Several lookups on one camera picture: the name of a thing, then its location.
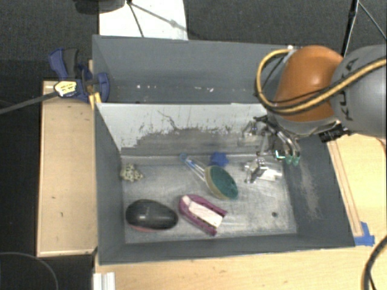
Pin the grey metal bin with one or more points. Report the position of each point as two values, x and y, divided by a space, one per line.
169 71

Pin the black cylinder on white bracket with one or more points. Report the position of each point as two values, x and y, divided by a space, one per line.
332 134

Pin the black computer mouse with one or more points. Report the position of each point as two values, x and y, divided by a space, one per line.
151 215

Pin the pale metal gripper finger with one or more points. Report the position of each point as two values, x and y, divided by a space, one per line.
253 170
270 174

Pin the pale wood board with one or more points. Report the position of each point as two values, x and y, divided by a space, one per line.
68 177

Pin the small blue toy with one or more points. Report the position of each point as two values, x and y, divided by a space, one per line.
218 159

